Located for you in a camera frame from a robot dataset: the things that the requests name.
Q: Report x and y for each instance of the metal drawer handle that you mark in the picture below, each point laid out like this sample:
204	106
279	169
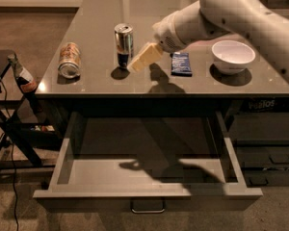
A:
147	206

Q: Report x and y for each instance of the blue snack bar wrapper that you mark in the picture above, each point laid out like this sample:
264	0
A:
180	64

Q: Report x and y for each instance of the silver blue redbull can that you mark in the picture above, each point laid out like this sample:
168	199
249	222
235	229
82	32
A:
124	44

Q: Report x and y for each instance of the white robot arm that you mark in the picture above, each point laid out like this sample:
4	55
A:
266	31

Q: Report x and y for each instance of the orange soda can lying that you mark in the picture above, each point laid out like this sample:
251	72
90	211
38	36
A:
69	61

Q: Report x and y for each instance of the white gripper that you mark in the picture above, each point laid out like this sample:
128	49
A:
166	36

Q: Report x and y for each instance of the white bowl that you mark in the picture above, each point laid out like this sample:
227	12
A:
232	57

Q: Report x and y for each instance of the dark storage drawers unit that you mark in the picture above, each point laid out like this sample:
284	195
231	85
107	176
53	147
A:
259	130

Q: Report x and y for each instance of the glass bottle with label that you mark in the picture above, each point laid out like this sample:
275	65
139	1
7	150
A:
26	83

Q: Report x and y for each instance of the black side stand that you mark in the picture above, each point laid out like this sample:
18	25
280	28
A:
21	128

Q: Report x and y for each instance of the open grey top drawer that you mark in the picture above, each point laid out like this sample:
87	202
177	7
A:
105	163

